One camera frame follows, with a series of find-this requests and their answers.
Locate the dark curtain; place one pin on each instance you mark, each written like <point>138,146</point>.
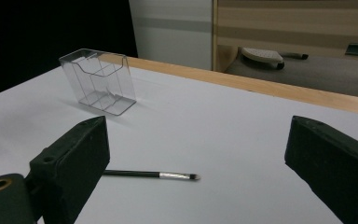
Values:
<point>28,31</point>

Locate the wooden table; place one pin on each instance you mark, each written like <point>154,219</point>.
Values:
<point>261,87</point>

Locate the white cabinet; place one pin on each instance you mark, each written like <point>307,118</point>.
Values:
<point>174,40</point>

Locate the white table cover board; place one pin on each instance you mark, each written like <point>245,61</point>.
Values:
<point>199,124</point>

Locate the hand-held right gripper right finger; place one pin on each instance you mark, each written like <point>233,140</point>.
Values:
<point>332,155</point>

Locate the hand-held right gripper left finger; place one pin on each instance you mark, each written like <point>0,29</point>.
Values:
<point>74,161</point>

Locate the clear plastic organizer box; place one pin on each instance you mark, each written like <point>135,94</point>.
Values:
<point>99,77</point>

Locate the wooden desk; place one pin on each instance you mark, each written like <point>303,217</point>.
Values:
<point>292,18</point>

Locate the black makeup brush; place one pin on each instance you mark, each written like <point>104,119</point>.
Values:
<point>143,173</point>

